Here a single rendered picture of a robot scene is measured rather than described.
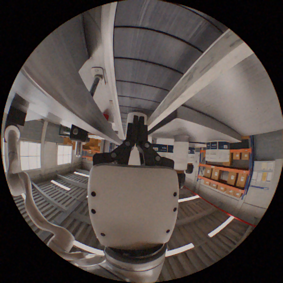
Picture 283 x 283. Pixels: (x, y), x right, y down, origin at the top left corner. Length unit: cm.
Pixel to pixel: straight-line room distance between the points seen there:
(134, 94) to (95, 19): 15
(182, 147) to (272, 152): 410
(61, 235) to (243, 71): 77
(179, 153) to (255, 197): 439
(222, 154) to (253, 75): 54
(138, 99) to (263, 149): 429
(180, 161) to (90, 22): 52
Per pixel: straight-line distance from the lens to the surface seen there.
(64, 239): 56
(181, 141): 44
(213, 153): 66
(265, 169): 420
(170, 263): 295
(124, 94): 15
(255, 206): 469
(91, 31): 16
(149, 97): 15
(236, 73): 22
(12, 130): 86
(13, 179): 67
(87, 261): 29
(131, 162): 18
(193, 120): 28
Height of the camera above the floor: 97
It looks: 6 degrees down
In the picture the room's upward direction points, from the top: 175 degrees counter-clockwise
